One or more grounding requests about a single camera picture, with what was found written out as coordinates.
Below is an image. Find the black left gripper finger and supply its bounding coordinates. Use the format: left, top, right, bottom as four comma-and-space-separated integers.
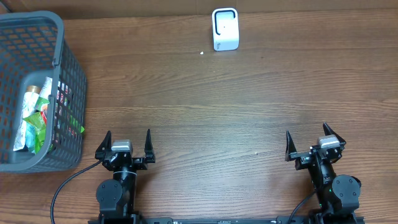
144, 129, 155, 163
95, 131, 112, 161

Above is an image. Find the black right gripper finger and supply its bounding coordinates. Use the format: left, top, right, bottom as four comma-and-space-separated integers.
323, 122, 346, 146
285, 130, 297, 161

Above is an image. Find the green snack bag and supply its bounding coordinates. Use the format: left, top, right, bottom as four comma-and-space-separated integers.
23, 96, 85, 154

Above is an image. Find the teal tissue pack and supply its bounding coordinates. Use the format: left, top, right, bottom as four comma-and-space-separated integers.
25, 123, 36, 154

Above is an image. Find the green instant noodle cup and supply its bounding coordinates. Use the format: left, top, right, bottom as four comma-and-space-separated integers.
34, 77, 69, 123

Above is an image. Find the white tube with gold cap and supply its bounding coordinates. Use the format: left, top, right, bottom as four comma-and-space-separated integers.
13, 85, 41, 151

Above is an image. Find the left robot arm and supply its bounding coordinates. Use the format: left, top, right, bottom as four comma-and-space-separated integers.
95, 130, 155, 223

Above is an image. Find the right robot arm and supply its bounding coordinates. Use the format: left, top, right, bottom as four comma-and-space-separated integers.
285, 123, 364, 223

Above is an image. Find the white barcode scanner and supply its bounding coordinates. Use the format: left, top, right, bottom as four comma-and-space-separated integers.
211, 7, 239, 52

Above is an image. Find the gray plastic shopping basket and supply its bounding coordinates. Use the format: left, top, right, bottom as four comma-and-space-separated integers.
1, 11, 87, 173

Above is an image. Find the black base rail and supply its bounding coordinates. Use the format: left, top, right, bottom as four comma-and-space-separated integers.
87, 216, 365, 224

